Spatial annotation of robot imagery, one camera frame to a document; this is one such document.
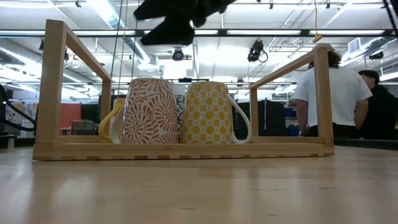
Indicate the plain yellow mug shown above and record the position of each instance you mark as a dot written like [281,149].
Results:
[105,124]

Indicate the floral patterned cloth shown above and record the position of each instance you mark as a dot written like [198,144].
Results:
[28,109]

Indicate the orange leaf pattern mug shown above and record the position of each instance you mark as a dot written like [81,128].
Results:
[149,115]

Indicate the blue floral pattern mug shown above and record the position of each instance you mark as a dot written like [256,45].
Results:
[180,109]

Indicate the black overhead rig beam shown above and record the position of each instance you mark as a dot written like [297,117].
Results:
[280,32]

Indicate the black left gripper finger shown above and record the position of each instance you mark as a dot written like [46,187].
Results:
[171,32]

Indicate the yellow dotted pattern mug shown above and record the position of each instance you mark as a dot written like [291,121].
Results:
[208,115]

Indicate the red curtain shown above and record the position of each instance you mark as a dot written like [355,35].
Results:
[70,115]

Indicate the person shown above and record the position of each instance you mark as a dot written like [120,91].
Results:
[382,112]
[348,93]

